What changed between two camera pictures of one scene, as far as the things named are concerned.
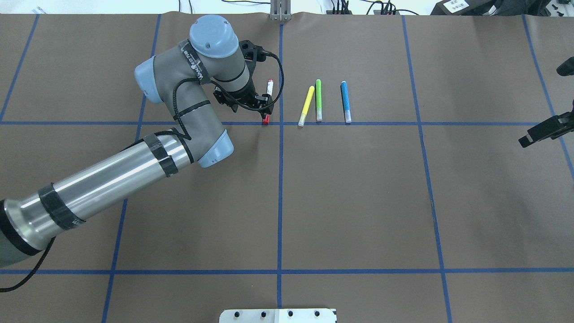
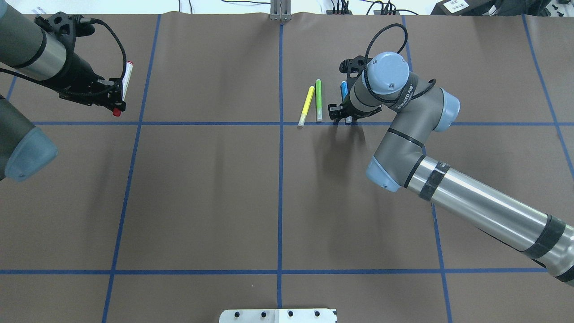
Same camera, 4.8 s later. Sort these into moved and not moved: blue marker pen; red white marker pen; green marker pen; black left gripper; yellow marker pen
Moved: black left gripper; red white marker pen
Not moved: blue marker pen; yellow marker pen; green marker pen
